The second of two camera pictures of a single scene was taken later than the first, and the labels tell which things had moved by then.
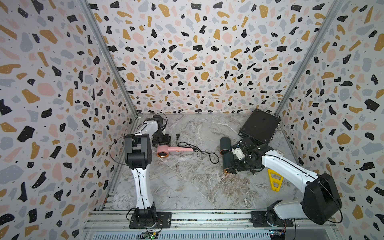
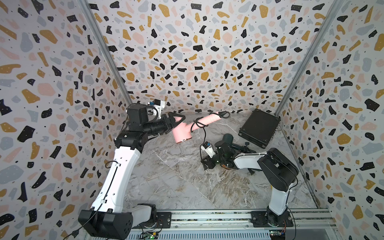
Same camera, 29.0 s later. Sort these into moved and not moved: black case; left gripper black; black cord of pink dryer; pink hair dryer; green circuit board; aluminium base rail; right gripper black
Moved: right gripper black; black cord of pink dryer; left gripper black; pink hair dryer
Not moved: black case; green circuit board; aluminium base rail
